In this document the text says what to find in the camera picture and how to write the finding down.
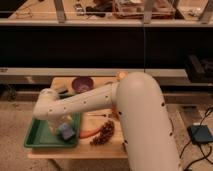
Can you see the wooden table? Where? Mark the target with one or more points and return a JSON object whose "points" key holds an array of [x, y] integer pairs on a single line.
{"points": [[113, 149]]}

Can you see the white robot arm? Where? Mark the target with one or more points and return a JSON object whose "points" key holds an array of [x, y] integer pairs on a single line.
{"points": [[146, 127]]}

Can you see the orange carrot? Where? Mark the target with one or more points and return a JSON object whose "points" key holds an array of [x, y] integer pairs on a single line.
{"points": [[89, 133]]}

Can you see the grey block on table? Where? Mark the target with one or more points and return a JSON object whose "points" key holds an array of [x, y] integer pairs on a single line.
{"points": [[60, 89]]}

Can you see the green plastic tray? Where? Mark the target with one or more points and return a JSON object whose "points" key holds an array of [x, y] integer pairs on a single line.
{"points": [[39, 135]]}

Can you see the blue grey sponge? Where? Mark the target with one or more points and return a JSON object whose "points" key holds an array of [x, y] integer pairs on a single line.
{"points": [[65, 131]]}

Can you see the bunch of brown grapes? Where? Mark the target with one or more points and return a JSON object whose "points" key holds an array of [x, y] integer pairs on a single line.
{"points": [[106, 133]]}

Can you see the cluttered tray on shelf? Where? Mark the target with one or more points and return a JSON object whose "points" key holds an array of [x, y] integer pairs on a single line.
{"points": [[134, 9]]}

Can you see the black box on floor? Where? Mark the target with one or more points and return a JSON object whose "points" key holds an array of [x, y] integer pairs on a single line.
{"points": [[200, 134]]}

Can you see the pale translucent gripper body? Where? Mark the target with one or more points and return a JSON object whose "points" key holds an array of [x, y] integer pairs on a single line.
{"points": [[59, 123]]}

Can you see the purple bowl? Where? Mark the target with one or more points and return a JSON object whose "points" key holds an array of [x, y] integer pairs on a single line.
{"points": [[82, 84]]}

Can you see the metal fork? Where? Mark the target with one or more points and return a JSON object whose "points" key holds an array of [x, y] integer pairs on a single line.
{"points": [[103, 115]]}

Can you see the eyeglasses on shelf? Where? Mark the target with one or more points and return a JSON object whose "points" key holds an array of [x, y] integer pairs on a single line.
{"points": [[24, 15]]}

